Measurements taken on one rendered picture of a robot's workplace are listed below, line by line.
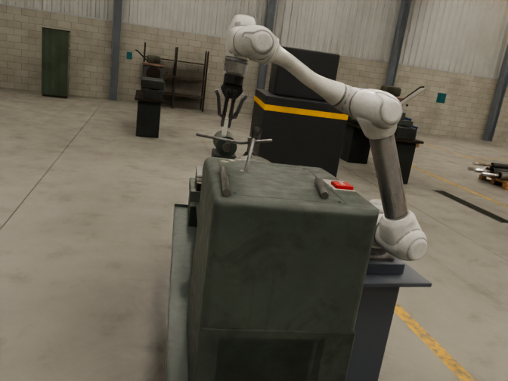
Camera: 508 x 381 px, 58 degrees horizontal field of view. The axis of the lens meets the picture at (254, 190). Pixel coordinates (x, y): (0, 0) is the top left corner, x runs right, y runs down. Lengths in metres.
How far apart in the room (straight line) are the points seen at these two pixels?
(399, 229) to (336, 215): 0.75
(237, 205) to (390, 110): 0.79
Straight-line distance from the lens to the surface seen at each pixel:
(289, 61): 1.67
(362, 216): 1.33
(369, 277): 2.19
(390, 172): 1.93
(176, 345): 1.88
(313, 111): 6.60
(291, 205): 1.26
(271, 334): 1.42
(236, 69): 1.73
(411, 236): 2.02
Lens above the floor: 1.60
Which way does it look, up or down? 15 degrees down
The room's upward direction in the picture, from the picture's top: 8 degrees clockwise
